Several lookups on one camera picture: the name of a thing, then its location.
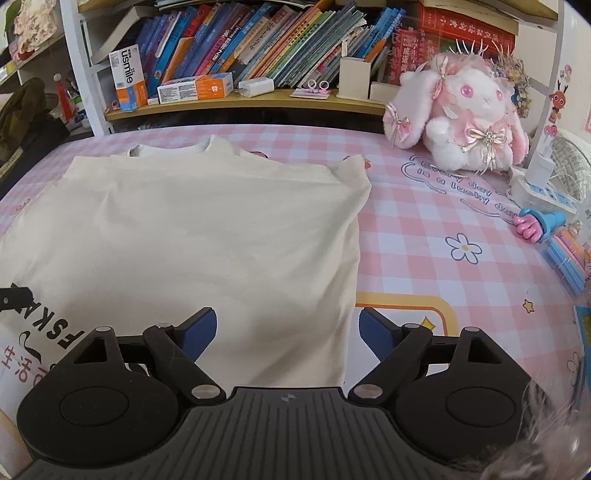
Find cream pen holder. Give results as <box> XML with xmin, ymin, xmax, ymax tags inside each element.
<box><xmin>338</xmin><ymin>56</ymin><xmax>371</xmax><ymax>100</ymax></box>

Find pink checked desk mat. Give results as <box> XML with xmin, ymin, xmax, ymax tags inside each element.
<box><xmin>0</xmin><ymin>122</ymin><xmax>591</xmax><ymax>462</ymax></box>

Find thick red books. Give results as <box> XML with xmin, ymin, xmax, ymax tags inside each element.
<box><xmin>392</xmin><ymin>2</ymin><xmax>518</xmax><ymax>86</ymax></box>

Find pink floral decoration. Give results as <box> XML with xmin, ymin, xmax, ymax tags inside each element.
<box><xmin>9</xmin><ymin>0</ymin><xmax>60</xmax><ymax>63</ymax></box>

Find row of colourful books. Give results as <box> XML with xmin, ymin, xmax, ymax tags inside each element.
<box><xmin>134</xmin><ymin>2</ymin><xmax>402</xmax><ymax>88</ymax></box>

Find white wall charger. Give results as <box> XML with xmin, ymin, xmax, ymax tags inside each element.
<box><xmin>526</xmin><ymin>138</ymin><xmax>557</xmax><ymax>185</ymax></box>

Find pink scissors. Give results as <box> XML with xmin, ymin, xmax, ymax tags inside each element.
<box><xmin>291</xmin><ymin>79</ymin><xmax>332</xmax><ymax>99</ymax></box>

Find grey fuzzy sleeve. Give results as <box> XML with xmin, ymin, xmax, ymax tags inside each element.
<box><xmin>480</xmin><ymin>378</ymin><xmax>591</xmax><ymax>480</ymax></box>

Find flat white orange box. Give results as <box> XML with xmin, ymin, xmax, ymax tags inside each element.
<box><xmin>157</xmin><ymin>72</ymin><xmax>234</xmax><ymax>104</ymax></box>

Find small cream box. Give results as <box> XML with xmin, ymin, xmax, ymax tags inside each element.
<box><xmin>369</xmin><ymin>80</ymin><xmax>402</xmax><ymax>103</ymax></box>

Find white knitted cloth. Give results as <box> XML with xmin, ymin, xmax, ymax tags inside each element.
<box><xmin>551</xmin><ymin>136</ymin><xmax>591</xmax><ymax>201</ymax></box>

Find white power strip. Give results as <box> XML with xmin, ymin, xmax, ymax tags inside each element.
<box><xmin>508</xmin><ymin>173</ymin><xmax>578</xmax><ymax>214</ymax></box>

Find white wooden bookshelf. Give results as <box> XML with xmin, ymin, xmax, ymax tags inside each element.
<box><xmin>0</xmin><ymin>0</ymin><xmax>568</xmax><ymax>137</ymax></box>

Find bundle of pastel pens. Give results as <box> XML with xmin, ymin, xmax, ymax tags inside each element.
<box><xmin>542</xmin><ymin>231</ymin><xmax>591</xmax><ymax>296</ymax></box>

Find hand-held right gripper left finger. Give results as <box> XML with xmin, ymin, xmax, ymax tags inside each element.
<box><xmin>71</xmin><ymin>307</ymin><xmax>227</xmax><ymax>403</ymax></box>

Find black bag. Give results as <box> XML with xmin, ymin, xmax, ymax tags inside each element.
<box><xmin>0</xmin><ymin>115</ymin><xmax>70</xmax><ymax>199</ymax></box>

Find tall white orange box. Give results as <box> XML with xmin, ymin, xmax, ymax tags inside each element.
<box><xmin>108</xmin><ymin>46</ymin><xmax>148</xmax><ymax>113</ymax></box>

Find cream t-shirt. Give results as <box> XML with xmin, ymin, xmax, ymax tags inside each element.
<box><xmin>0</xmin><ymin>135</ymin><xmax>372</xmax><ymax>444</ymax></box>

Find small white rectangular case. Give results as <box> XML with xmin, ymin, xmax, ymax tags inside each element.
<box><xmin>238</xmin><ymin>78</ymin><xmax>275</xmax><ymax>97</ymax></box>

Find pink white plush bunny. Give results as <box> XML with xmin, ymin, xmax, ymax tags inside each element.
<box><xmin>382</xmin><ymin>39</ymin><xmax>529</xmax><ymax>174</ymax></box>

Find iridescent paper decoration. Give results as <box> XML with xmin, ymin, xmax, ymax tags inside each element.
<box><xmin>489</xmin><ymin>53</ymin><xmax>532</xmax><ymax>121</ymax></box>

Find blue picture book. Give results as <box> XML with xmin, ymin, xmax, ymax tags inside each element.
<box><xmin>573</xmin><ymin>305</ymin><xmax>591</xmax><ymax>361</ymax></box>

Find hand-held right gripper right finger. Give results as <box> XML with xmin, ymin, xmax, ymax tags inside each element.
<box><xmin>347</xmin><ymin>307</ymin><xmax>502</xmax><ymax>403</ymax></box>

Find deer sticker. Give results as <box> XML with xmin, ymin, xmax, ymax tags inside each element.
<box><xmin>545</xmin><ymin>65</ymin><xmax>573</xmax><ymax>137</ymax></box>

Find pink hand toy blue handle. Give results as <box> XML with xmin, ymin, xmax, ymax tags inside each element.
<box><xmin>513</xmin><ymin>208</ymin><xmax>568</xmax><ymax>245</ymax></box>

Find olive green cloth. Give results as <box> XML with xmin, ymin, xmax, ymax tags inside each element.
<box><xmin>0</xmin><ymin>78</ymin><xmax>47</xmax><ymax>160</ymax></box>

